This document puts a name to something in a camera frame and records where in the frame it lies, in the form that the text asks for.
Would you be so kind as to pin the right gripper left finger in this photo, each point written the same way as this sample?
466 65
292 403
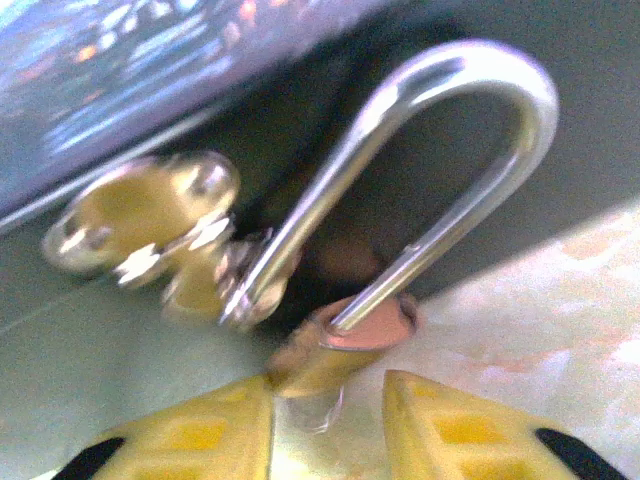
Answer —
200 435

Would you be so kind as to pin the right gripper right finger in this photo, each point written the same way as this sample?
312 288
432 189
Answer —
450 430

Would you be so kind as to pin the brass padlock with steel shackle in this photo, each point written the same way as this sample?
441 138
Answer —
520 100

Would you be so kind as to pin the starry night mouse pad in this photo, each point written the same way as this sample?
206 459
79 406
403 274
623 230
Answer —
125 75

